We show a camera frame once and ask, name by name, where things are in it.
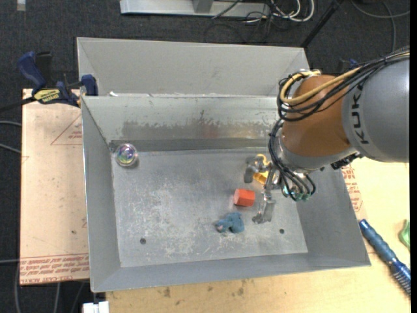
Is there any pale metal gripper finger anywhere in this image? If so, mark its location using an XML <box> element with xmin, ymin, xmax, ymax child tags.
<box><xmin>252</xmin><ymin>196</ymin><xmax>277</xmax><ymax>225</ymax></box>
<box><xmin>244</xmin><ymin>156</ymin><xmax>266</xmax><ymax>185</ymax></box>

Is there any blue toy animal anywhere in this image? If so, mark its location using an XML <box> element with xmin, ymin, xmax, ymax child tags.
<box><xmin>214</xmin><ymin>211</ymin><xmax>245</xmax><ymax>234</ymax></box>

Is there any orange-red block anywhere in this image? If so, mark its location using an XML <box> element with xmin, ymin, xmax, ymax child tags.
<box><xmin>233</xmin><ymin>188</ymin><xmax>256</xmax><ymax>207</ymax></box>

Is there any green soft thing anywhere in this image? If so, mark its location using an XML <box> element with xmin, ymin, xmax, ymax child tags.
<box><xmin>397</xmin><ymin>219</ymin><xmax>410</xmax><ymax>251</ymax></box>

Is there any yellow plastic toy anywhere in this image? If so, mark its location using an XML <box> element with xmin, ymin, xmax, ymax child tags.
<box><xmin>253</xmin><ymin>153</ymin><xmax>274</xmax><ymax>186</ymax></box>

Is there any clear iridescent ball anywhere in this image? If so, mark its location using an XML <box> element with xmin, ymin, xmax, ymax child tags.
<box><xmin>115</xmin><ymin>143</ymin><xmax>139</xmax><ymax>168</ymax></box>

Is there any brown cardboard board red print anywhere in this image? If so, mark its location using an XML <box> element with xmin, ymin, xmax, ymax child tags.
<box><xmin>19</xmin><ymin>88</ymin><xmax>365</xmax><ymax>287</ymax></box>

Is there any grey metal bin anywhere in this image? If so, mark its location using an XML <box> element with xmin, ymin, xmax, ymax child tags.
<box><xmin>76</xmin><ymin>37</ymin><xmax>372</xmax><ymax>293</ymax></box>

